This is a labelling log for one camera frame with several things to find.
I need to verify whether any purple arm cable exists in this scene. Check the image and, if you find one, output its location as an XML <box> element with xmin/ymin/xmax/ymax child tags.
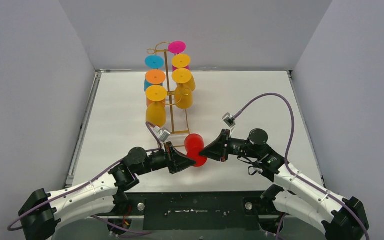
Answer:
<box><xmin>231</xmin><ymin>93</ymin><xmax>372</xmax><ymax>240</ymax></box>
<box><xmin>7</xmin><ymin>121</ymin><xmax>166</xmax><ymax>238</ymax></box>

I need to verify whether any gold wire glass rack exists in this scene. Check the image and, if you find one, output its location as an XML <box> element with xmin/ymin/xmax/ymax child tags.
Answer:
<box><xmin>145</xmin><ymin>42</ymin><xmax>191</xmax><ymax>148</ymax></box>

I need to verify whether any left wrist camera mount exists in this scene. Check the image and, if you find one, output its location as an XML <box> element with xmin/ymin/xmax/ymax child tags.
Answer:
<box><xmin>156</xmin><ymin>128</ymin><xmax>171</xmax><ymax>143</ymax></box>

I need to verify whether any red wine glass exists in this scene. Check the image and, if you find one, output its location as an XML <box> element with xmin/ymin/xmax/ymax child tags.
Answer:
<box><xmin>184</xmin><ymin>133</ymin><xmax>208</xmax><ymax>168</ymax></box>

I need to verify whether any blue wine glass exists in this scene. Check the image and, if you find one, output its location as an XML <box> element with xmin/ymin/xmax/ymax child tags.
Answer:
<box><xmin>143</xmin><ymin>55</ymin><xmax>165</xmax><ymax>91</ymax></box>

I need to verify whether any yellow wine glass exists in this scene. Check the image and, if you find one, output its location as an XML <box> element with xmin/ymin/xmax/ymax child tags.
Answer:
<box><xmin>145</xmin><ymin>85</ymin><xmax>168</xmax><ymax>127</ymax></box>
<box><xmin>171</xmin><ymin>54</ymin><xmax>191</xmax><ymax>70</ymax></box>
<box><xmin>172</xmin><ymin>68</ymin><xmax>196</xmax><ymax>110</ymax></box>

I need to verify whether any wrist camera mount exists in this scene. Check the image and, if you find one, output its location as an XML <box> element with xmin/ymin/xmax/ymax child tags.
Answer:
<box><xmin>156</xmin><ymin>128</ymin><xmax>171</xmax><ymax>143</ymax></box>
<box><xmin>222</xmin><ymin>112</ymin><xmax>236</xmax><ymax>136</ymax></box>

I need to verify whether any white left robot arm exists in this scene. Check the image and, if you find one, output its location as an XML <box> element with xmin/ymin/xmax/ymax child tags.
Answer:
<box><xmin>18</xmin><ymin>142</ymin><xmax>196</xmax><ymax>240</ymax></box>

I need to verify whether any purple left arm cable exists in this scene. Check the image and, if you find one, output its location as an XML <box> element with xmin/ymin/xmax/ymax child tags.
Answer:
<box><xmin>7</xmin><ymin>121</ymin><xmax>166</xmax><ymax>238</ymax></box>

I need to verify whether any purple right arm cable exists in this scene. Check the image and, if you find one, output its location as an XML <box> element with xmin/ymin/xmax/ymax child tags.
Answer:
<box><xmin>231</xmin><ymin>93</ymin><xmax>372</xmax><ymax>240</ymax></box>

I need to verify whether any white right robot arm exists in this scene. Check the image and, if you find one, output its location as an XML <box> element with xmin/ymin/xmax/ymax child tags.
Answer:
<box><xmin>199</xmin><ymin>128</ymin><xmax>369</xmax><ymax>240</ymax></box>

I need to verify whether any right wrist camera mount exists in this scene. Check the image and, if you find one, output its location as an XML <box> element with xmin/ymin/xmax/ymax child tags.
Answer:
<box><xmin>222</xmin><ymin>112</ymin><xmax>236</xmax><ymax>136</ymax></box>

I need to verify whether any orange wine glass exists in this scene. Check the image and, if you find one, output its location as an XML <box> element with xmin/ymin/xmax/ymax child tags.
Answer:
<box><xmin>144</xmin><ymin>69</ymin><xmax>168</xmax><ymax>107</ymax></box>

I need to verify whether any magenta wine glass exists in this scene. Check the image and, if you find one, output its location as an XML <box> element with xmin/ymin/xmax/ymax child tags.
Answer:
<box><xmin>168</xmin><ymin>41</ymin><xmax>187</xmax><ymax>56</ymax></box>

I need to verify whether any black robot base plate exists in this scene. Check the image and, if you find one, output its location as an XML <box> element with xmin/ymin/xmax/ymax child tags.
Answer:
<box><xmin>105</xmin><ymin>190</ymin><xmax>292</xmax><ymax>233</ymax></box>

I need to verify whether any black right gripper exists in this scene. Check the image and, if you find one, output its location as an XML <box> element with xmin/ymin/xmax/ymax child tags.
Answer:
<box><xmin>199</xmin><ymin>129</ymin><xmax>261</xmax><ymax>163</ymax></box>

